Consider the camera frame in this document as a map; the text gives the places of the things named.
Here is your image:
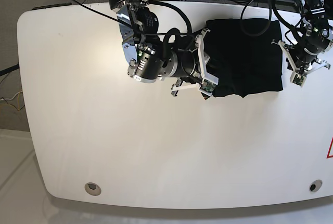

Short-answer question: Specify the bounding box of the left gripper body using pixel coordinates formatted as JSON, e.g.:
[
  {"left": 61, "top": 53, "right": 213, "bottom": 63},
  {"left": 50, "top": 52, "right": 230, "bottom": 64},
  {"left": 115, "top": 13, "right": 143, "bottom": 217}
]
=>
[{"left": 292, "top": 45, "right": 319, "bottom": 69}]

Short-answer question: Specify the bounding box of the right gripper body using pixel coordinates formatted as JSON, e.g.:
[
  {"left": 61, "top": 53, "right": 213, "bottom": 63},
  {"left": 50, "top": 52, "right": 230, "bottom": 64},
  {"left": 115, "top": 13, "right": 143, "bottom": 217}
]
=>
[{"left": 176, "top": 49, "right": 199, "bottom": 80}]

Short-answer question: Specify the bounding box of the black T-shirt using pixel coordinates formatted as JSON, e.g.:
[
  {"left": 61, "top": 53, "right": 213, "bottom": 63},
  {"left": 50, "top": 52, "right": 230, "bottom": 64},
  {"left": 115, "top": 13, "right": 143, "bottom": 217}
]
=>
[{"left": 204, "top": 19, "right": 283, "bottom": 98}]

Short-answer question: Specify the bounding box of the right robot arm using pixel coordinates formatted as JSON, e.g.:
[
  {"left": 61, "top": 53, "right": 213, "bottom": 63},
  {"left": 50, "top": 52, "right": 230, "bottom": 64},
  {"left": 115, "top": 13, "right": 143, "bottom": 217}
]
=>
[{"left": 109, "top": 0, "right": 203, "bottom": 97}]

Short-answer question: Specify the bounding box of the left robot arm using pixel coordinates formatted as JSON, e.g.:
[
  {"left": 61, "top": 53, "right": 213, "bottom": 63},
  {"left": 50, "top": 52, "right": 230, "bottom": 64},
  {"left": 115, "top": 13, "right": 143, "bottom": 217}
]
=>
[{"left": 240, "top": 0, "right": 332, "bottom": 77}]

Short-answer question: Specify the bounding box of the red triangle sticker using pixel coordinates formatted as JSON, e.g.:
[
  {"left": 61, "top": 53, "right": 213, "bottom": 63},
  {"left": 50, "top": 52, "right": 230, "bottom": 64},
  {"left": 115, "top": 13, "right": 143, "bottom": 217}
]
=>
[{"left": 326, "top": 138, "right": 333, "bottom": 159}]

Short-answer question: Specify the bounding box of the table grommet hole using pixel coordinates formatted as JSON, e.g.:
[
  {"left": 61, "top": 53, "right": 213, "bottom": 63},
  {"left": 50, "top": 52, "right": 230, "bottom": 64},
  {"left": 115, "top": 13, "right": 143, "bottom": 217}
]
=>
[
  {"left": 84, "top": 182, "right": 101, "bottom": 196},
  {"left": 309, "top": 180, "right": 323, "bottom": 192}
]

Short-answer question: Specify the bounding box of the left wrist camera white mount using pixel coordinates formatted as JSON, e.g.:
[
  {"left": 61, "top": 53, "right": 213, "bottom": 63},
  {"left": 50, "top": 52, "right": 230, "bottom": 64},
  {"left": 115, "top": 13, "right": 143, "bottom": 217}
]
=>
[{"left": 272, "top": 39, "right": 331, "bottom": 88}]

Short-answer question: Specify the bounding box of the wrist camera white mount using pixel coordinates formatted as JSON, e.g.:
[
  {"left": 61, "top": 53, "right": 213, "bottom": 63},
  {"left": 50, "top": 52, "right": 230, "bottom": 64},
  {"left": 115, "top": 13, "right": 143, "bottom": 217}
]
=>
[
  {"left": 195, "top": 28, "right": 219, "bottom": 97},
  {"left": 272, "top": 39, "right": 331, "bottom": 88}
]

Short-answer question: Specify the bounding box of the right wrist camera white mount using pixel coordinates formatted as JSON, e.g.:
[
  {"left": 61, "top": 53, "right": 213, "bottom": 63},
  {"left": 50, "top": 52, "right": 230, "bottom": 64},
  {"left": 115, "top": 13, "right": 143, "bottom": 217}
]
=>
[{"left": 195, "top": 28, "right": 219, "bottom": 97}]

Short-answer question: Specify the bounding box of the yellow cable on floor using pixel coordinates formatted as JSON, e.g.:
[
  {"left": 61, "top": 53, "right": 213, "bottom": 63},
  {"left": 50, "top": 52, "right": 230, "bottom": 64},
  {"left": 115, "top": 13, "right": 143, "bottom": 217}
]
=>
[{"left": 0, "top": 90, "right": 24, "bottom": 111}]

